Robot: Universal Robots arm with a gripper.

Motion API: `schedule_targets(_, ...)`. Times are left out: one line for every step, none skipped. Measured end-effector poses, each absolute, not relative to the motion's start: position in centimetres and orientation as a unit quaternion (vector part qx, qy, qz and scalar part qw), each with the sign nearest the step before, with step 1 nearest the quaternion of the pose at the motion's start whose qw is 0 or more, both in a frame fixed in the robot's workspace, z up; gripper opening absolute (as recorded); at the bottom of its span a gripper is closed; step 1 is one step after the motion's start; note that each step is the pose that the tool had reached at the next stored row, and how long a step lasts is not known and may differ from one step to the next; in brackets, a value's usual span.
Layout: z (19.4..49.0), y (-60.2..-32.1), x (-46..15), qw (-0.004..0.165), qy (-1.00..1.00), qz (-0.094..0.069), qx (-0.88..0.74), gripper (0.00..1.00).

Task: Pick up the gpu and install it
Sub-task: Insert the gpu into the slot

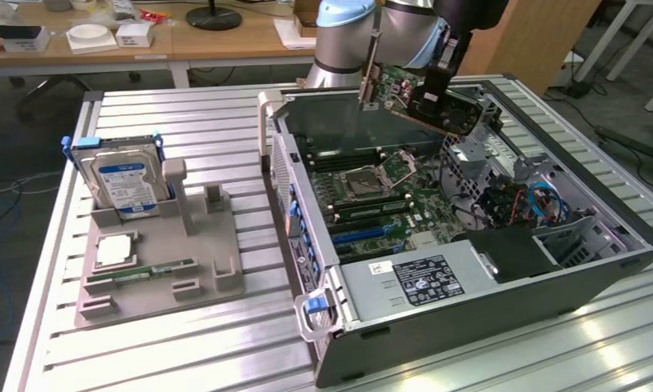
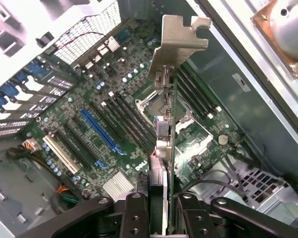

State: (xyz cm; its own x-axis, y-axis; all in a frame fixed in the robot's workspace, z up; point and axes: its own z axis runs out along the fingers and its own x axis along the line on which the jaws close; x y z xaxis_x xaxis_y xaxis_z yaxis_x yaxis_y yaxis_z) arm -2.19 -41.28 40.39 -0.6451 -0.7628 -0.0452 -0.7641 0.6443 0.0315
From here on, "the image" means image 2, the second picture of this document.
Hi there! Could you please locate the silver chipset heatsink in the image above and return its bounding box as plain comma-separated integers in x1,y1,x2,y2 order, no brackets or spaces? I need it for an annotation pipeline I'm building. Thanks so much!
102,171,135,199

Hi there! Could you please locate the green motherboard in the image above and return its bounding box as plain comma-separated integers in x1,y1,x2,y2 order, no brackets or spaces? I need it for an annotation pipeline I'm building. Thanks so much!
19,22,241,199

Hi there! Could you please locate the perforated metal disk bay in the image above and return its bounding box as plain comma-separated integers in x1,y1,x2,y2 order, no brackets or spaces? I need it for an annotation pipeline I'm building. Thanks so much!
205,161,298,213

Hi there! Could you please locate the silver socket cover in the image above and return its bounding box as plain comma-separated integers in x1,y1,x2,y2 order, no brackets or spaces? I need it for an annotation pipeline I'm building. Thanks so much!
175,113,216,162

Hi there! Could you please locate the blue expansion slot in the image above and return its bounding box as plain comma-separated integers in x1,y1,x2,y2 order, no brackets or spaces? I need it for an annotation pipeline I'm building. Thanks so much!
80,108,127,156

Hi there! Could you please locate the white expansion slot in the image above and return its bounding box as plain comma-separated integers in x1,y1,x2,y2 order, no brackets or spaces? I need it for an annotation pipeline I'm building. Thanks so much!
42,135,79,175

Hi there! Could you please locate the short black expansion slot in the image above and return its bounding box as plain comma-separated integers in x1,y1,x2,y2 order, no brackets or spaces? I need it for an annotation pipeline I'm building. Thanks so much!
73,116,87,130

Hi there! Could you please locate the CPU socket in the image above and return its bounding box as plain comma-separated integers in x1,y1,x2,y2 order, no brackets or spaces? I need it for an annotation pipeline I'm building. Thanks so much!
135,90,195,129

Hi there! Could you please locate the open black PC case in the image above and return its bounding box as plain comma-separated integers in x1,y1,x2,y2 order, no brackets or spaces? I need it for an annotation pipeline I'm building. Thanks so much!
0,0,298,238

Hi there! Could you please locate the white power connector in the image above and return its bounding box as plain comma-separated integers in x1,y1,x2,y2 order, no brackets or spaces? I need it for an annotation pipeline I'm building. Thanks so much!
21,138,42,153

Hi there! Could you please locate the coloured power wire bundle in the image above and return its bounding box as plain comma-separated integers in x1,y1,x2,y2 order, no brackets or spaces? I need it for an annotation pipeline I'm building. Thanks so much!
55,182,78,203

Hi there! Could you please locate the black braided power cable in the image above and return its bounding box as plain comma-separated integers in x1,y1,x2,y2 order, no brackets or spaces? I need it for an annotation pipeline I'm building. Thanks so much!
6,146,31,160

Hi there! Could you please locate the red and black wire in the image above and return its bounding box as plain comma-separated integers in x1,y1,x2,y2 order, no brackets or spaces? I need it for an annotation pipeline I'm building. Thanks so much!
53,31,110,51

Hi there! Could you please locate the black intrusion switch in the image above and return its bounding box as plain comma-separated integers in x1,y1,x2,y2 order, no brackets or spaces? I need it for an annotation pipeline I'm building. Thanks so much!
35,31,55,50

